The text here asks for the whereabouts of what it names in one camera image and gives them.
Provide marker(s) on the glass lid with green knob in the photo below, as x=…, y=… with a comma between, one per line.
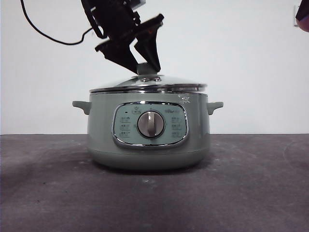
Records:
x=169, y=83

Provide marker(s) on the white wall power socket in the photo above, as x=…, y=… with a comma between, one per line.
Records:
x=295, y=22

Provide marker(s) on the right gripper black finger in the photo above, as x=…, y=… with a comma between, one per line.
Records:
x=303, y=9

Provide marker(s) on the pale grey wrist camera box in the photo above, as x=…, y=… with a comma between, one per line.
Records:
x=138, y=3

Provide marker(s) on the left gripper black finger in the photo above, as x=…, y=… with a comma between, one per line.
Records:
x=150, y=50
x=122, y=58

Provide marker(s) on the sage green electric cooking pot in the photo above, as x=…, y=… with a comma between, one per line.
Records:
x=101, y=135

